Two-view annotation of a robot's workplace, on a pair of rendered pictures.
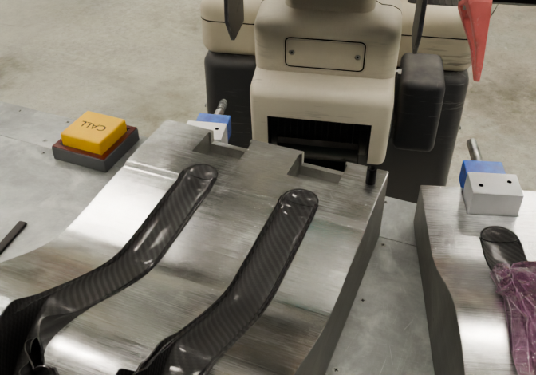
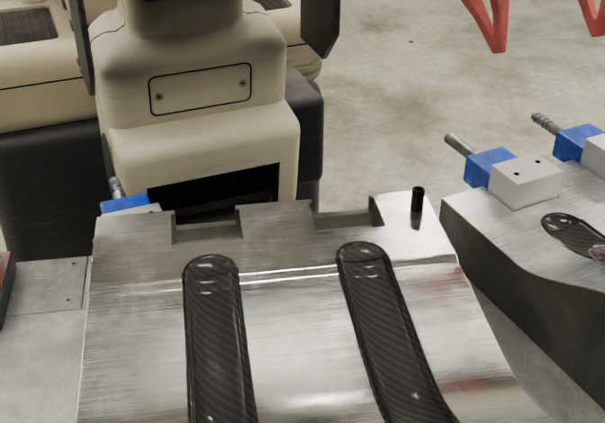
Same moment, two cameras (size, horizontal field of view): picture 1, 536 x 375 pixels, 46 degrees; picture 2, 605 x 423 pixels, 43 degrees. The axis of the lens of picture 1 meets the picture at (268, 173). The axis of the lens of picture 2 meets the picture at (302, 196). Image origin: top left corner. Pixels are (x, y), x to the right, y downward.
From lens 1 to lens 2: 0.26 m
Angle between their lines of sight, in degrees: 25
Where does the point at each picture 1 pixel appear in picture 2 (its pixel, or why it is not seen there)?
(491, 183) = (524, 168)
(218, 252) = (320, 358)
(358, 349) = not seen: hidden behind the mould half
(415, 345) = (549, 377)
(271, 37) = (130, 82)
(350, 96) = (249, 133)
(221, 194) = (258, 284)
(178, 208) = (213, 325)
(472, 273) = (582, 268)
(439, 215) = (488, 222)
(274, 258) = (389, 337)
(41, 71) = not seen: outside the picture
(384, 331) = not seen: hidden behind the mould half
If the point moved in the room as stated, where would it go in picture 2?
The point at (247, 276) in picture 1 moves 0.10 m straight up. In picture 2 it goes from (378, 372) to (390, 242)
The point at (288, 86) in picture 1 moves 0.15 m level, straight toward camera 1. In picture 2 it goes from (167, 141) to (221, 207)
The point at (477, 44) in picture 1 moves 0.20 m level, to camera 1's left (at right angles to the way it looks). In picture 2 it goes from (500, 7) to (269, 63)
